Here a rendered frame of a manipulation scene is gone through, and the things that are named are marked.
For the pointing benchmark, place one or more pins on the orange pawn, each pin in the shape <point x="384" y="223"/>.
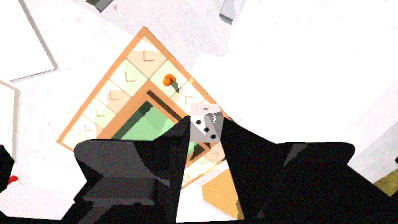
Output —
<point x="168" y="79"/>

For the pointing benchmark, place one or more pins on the white die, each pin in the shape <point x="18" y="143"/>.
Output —
<point x="206" y="123"/>

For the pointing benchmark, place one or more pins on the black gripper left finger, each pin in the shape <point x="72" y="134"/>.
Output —
<point x="163" y="158"/>

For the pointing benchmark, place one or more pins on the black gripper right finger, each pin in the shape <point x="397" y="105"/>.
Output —
<point x="259" y="166"/>

